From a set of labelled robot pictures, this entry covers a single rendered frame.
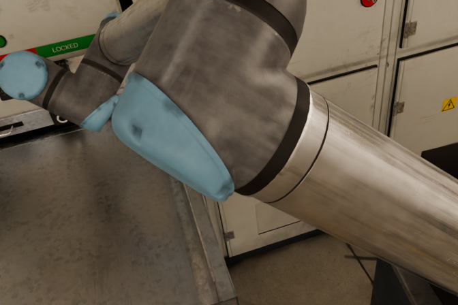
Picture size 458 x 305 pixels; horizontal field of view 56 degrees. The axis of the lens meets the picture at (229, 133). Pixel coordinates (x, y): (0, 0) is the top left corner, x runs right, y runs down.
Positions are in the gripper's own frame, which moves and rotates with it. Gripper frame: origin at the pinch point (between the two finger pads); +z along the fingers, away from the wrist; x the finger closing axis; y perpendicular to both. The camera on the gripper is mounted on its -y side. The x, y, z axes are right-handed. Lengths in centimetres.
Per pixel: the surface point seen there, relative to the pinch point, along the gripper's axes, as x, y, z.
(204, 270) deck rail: -44, 25, -43
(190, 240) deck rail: -40, 24, -36
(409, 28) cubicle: -10, 109, 4
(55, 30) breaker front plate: 12.4, 5.2, -0.9
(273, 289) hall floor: -97, 51, 36
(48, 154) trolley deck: -18.9, -6.8, 2.3
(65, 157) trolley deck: -20.6, -2.1, -0.6
